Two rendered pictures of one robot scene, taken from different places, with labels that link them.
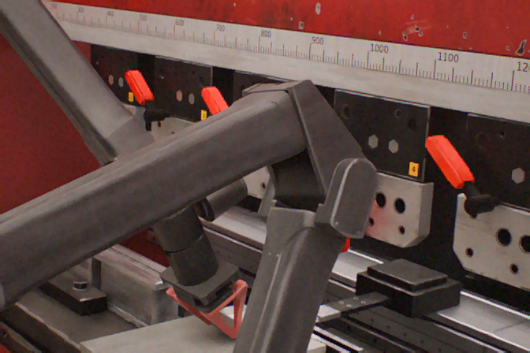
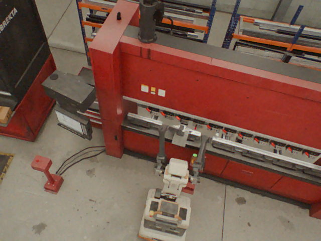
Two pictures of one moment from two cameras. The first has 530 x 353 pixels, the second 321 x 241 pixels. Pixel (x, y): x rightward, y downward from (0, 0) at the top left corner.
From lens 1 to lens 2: 3.30 m
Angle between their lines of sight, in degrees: 53
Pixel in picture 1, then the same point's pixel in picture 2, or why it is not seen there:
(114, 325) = (154, 128)
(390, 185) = (200, 125)
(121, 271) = (154, 123)
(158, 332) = (175, 137)
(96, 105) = (176, 131)
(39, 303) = (142, 129)
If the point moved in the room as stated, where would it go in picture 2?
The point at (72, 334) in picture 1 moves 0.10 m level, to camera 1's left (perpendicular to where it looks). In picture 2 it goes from (152, 133) to (146, 136)
